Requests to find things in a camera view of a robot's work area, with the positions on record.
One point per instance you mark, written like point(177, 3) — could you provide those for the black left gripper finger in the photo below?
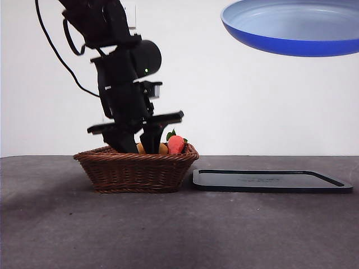
point(152, 140)
point(122, 143)

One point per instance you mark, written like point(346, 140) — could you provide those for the yellow-orange potato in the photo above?
point(163, 148)

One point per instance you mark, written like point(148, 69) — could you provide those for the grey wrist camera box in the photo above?
point(155, 91)

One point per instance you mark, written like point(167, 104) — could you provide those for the blue round plate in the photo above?
point(291, 28)

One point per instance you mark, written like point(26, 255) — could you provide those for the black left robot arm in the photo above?
point(112, 30)

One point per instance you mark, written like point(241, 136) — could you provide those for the brown wicker basket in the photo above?
point(131, 176)

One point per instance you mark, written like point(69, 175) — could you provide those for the white wall socket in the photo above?
point(133, 16)

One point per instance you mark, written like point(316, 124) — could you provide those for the orange carrot with green leaves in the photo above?
point(175, 144)

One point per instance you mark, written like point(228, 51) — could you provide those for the black flat tray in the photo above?
point(266, 180)

